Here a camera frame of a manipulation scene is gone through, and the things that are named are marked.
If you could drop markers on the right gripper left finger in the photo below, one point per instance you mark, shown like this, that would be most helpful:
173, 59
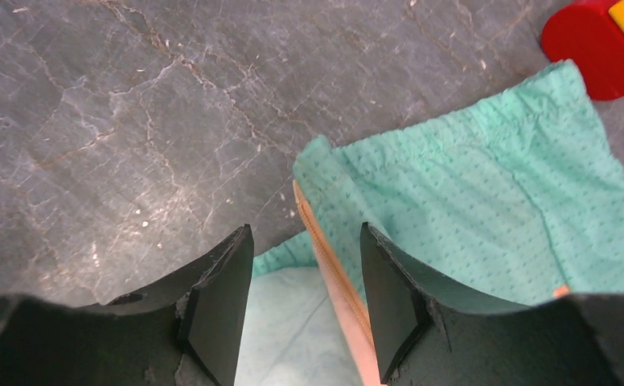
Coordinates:
188, 323

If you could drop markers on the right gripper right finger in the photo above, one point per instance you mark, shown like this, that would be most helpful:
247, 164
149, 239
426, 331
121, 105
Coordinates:
429, 329

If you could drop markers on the green and orange jacket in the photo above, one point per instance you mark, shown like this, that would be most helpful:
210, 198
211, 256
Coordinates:
518, 196

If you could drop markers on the red cylinder block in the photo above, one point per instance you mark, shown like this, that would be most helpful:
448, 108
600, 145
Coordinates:
584, 32

